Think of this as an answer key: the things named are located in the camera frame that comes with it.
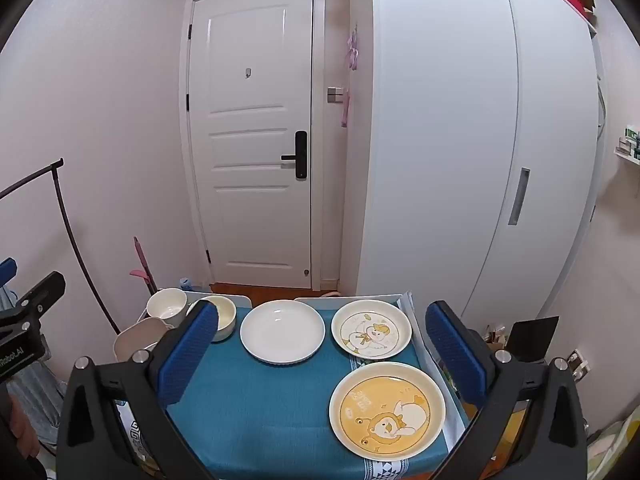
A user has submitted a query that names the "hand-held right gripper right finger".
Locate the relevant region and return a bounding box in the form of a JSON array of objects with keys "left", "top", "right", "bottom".
[{"left": 425, "top": 301, "right": 587, "bottom": 480}]

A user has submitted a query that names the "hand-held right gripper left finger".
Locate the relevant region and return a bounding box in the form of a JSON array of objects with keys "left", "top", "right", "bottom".
[{"left": 56, "top": 300, "right": 221, "bottom": 480}]

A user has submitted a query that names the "beige dish rack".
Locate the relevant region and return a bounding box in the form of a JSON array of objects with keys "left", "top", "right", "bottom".
[{"left": 113, "top": 302, "right": 201, "bottom": 363}]

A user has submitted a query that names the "white duck print plate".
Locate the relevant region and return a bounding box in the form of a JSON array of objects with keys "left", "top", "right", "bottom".
[{"left": 331, "top": 299, "right": 413, "bottom": 361}]

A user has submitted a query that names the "yellow bear print plate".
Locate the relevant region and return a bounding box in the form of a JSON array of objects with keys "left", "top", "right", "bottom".
[{"left": 328, "top": 361, "right": 447, "bottom": 461}]

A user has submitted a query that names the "plain white plate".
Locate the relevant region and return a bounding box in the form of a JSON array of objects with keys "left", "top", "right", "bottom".
[{"left": 240, "top": 300, "right": 326, "bottom": 366}]

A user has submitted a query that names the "cream bowl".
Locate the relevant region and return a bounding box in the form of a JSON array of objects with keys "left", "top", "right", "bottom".
[{"left": 192, "top": 296, "right": 237, "bottom": 343}]

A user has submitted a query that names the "white deep bowl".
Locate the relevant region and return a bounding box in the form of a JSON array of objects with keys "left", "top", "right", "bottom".
[{"left": 146, "top": 288, "right": 188, "bottom": 328}]

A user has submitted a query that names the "grey striped cloth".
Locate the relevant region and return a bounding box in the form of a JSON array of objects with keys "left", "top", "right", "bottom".
[{"left": 0, "top": 285, "right": 67, "bottom": 456}]

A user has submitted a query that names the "black box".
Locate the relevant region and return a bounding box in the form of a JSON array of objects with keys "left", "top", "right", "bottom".
[{"left": 506, "top": 316, "right": 560, "bottom": 363}]

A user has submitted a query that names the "black clothes rack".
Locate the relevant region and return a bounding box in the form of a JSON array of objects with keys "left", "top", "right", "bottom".
[{"left": 0, "top": 158, "right": 121, "bottom": 336}]

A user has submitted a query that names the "white printed box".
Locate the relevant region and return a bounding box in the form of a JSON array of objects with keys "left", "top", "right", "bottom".
[{"left": 117, "top": 400, "right": 161, "bottom": 476}]

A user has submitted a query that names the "blue tablecloth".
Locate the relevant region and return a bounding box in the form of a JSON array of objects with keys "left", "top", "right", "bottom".
[{"left": 165, "top": 305, "right": 471, "bottom": 480}]

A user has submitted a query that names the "green patterned blanket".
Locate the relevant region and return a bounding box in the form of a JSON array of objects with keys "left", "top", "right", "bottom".
[{"left": 585, "top": 417, "right": 640, "bottom": 480}]

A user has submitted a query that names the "white wardrobe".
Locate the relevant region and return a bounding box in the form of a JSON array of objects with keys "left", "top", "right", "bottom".
[{"left": 350, "top": 0, "right": 601, "bottom": 331}]

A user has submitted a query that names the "white panel door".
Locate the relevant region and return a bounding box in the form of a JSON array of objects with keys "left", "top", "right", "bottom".
[{"left": 189, "top": 0, "right": 316, "bottom": 291}]

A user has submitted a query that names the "pink hanging ornament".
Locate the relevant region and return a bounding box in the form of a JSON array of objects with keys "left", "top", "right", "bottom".
[{"left": 346, "top": 22, "right": 362, "bottom": 68}]

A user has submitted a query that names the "pink mop handle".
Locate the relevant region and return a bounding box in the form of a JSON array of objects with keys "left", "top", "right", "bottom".
[{"left": 130, "top": 236, "right": 160, "bottom": 296}]

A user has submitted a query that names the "grey wardrobe handle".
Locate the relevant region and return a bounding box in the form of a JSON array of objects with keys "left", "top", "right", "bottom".
[{"left": 508, "top": 167, "right": 531, "bottom": 226}]

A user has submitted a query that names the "black door lock handle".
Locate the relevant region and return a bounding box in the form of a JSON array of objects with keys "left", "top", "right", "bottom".
[{"left": 281, "top": 131, "right": 309, "bottom": 180}]

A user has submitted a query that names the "white wall shelf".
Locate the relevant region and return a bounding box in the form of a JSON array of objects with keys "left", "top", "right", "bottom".
[{"left": 615, "top": 127, "right": 640, "bottom": 166}]

